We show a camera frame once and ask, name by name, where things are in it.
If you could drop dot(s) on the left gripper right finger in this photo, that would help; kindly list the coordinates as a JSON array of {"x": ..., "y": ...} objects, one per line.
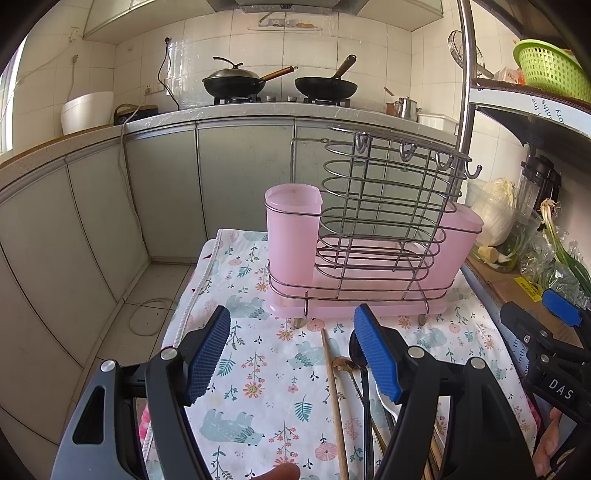
[{"x": 484, "y": 439}]

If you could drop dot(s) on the steel kettle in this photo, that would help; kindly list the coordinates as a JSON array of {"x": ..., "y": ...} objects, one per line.
[{"x": 407, "y": 108}]

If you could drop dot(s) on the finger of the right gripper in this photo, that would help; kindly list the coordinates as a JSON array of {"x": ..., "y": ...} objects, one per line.
[{"x": 561, "y": 308}]

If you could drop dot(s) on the lidded black wok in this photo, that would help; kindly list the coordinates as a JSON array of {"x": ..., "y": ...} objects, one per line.
[{"x": 236, "y": 82}]

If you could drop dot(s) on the black plastic spoon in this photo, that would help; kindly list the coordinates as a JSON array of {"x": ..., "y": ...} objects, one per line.
[{"x": 357, "y": 356}]

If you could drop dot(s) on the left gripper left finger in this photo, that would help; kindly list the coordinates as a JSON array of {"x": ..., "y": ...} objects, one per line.
[{"x": 101, "y": 440}]

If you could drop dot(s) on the green plastic colander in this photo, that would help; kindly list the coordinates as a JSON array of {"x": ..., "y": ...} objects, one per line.
[{"x": 552, "y": 69}]

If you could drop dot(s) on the napa cabbage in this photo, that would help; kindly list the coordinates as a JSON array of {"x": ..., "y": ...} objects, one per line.
[{"x": 496, "y": 206}]

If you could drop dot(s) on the floral animal print cloth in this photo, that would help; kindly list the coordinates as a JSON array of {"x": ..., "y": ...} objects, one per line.
[{"x": 268, "y": 401}]

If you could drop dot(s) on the black blender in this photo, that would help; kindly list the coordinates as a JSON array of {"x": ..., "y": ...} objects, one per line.
[{"x": 539, "y": 180}]

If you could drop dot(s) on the clear plastic container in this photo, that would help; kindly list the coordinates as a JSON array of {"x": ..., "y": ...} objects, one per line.
[{"x": 505, "y": 257}]

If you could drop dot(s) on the range hood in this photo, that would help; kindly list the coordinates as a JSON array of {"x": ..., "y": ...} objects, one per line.
[{"x": 321, "y": 7}]

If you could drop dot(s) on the white rice cooker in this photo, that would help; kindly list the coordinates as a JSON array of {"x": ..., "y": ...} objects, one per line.
[{"x": 87, "y": 111}]

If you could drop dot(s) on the white plastic spoon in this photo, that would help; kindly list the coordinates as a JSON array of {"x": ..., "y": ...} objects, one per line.
[{"x": 389, "y": 407}]

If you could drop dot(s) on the green onions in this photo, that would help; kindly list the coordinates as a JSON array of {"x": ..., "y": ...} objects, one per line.
[{"x": 549, "y": 209}]

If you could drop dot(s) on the right hand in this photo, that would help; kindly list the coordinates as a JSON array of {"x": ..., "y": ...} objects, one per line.
[{"x": 547, "y": 445}]

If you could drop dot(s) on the left hand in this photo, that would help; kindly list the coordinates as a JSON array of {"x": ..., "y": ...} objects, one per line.
[{"x": 285, "y": 471}]

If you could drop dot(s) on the cardboard box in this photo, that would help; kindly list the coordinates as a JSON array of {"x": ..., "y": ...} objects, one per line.
[{"x": 494, "y": 289}]

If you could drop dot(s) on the steel shelf pole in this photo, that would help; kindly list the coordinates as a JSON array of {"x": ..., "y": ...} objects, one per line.
[{"x": 469, "y": 59}]

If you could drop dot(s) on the wooden chopstick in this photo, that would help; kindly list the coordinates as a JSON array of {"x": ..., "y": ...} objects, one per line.
[{"x": 336, "y": 412}]

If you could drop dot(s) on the open black frying pan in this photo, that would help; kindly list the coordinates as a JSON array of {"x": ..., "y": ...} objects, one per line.
[{"x": 329, "y": 89}]

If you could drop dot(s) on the pink wire utensil rack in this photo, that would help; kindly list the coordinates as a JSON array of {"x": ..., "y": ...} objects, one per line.
[{"x": 383, "y": 226}]

